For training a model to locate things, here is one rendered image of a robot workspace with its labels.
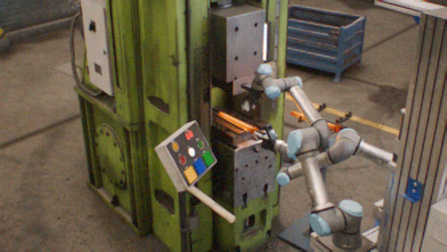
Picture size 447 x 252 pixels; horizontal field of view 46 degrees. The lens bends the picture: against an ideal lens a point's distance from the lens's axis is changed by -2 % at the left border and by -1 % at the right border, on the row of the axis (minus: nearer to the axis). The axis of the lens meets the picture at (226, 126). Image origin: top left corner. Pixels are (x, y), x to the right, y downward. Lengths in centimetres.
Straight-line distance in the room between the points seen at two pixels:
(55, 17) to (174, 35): 641
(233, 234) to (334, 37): 374
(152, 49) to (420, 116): 177
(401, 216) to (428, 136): 46
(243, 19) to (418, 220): 149
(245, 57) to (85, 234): 193
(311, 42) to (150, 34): 390
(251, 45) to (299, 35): 388
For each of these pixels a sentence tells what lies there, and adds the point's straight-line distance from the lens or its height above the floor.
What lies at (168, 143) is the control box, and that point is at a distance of 293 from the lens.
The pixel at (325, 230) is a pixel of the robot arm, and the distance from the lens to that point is 266.
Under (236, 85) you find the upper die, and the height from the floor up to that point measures 133.
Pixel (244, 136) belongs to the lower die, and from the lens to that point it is 351.
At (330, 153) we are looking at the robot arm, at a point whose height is 112.
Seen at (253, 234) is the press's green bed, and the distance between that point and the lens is 395.
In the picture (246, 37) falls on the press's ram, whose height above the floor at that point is 162.
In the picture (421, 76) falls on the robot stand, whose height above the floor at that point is 176.
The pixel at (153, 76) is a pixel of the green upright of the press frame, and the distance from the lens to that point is 355.
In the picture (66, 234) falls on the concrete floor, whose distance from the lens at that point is 437.
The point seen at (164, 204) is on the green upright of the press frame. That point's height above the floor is 35.
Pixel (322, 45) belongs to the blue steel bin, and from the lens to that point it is 702.
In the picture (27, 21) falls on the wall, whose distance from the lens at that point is 919.
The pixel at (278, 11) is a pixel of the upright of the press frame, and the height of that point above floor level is 169.
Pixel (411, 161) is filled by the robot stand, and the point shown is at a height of 135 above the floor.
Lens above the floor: 259
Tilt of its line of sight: 27 degrees down
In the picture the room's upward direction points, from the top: straight up
